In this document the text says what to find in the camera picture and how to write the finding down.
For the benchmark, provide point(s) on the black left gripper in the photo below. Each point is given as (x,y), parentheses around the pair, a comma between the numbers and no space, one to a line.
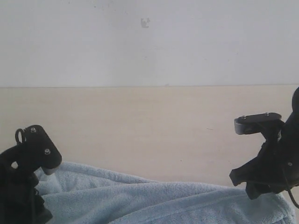
(20,202)

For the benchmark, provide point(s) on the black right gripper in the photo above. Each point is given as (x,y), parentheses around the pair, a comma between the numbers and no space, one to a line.
(277,167)

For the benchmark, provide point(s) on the light blue fluffy towel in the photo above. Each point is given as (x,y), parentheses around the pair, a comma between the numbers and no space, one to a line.
(82,194)

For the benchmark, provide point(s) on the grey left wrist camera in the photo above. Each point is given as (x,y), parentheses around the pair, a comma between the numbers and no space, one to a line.
(40,151)

